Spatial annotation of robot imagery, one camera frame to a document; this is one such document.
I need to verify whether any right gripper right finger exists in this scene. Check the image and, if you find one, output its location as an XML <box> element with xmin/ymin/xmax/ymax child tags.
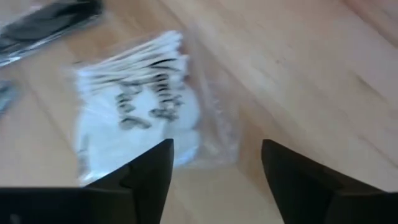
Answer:
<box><xmin>261</xmin><ymin>139</ymin><xmax>385</xmax><ymax>224</ymax></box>

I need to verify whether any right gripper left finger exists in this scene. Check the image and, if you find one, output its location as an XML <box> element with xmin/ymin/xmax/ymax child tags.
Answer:
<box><xmin>85</xmin><ymin>139</ymin><xmax>174</xmax><ymax>224</ymax></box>

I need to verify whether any bagged cotton swabs black print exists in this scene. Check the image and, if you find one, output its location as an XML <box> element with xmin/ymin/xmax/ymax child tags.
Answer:
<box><xmin>67</xmin><ymin>29</ymin><xmax>240</xmax><ymax>184</ymax></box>

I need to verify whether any bagged black comb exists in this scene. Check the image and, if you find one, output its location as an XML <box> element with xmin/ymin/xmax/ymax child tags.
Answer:
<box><xmin>0</xmin><ymin>0</ymin><xmax>105</xmax><ymax>68</ymax></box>

